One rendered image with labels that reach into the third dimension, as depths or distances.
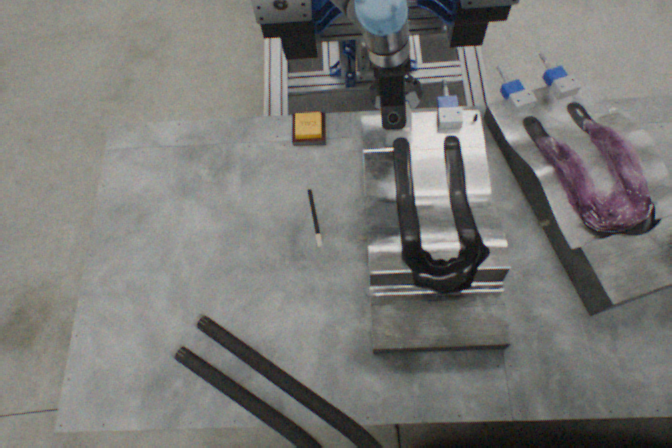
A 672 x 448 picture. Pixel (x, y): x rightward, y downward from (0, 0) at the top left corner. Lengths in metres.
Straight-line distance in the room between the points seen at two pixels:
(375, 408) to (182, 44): 1.96
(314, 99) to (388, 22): 1.24
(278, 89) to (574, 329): 1.37
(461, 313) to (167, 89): 1.79
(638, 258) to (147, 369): 0.98
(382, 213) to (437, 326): 0.24
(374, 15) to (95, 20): 2.20
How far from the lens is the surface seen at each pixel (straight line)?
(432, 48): 2.19
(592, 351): 1.18
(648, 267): 1.14
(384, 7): 0.82
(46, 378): 2.20
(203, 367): 1.10
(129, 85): 2.57
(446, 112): 1.17
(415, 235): 1.03
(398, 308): 1.05
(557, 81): 1.31
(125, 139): 1.39
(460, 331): 1.05
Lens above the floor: 1.88
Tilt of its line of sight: 66 degrees down
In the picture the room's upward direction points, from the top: 8 degrees counter-clockwise
